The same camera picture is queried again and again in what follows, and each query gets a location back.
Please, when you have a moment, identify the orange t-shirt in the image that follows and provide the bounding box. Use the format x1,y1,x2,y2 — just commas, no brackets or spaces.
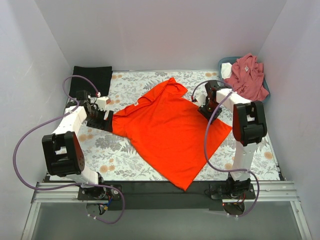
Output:
112,77,232,191

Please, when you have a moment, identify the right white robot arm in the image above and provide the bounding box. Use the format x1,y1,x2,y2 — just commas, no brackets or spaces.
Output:
198,80,267,200

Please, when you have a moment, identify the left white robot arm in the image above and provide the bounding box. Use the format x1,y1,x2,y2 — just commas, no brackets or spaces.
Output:
41,90,114,200

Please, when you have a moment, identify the floral table mat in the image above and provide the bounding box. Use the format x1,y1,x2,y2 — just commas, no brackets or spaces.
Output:
78,70,280,181

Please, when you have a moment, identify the white t-shirt in basket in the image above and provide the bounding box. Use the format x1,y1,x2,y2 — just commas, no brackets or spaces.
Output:
221,62,232,80

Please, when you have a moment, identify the pink t-shirt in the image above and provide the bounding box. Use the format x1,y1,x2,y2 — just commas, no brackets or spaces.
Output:
223,52,270,102

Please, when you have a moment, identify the folded black t-shirt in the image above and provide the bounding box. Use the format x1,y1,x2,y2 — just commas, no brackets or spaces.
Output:
69,66,113,98

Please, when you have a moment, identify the teal laundry basket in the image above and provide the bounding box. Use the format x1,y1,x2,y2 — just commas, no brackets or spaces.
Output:
217,56,271,104

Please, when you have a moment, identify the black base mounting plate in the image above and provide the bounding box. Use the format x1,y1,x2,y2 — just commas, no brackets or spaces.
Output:
77,180,256,212

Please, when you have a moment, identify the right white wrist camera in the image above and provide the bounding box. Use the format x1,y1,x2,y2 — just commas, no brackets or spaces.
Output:
192,93,207,107

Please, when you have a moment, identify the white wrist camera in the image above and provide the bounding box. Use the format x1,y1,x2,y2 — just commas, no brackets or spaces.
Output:
95,96,111,111
192,93,207,107

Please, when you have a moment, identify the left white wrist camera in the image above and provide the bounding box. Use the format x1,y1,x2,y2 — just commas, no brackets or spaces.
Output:
95,96,111,111

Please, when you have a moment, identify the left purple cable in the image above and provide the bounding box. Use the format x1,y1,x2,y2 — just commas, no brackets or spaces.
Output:
13,75,126,225

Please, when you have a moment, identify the aluminium rail frame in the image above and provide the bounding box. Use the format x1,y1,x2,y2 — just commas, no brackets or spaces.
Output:
31,180,312,240

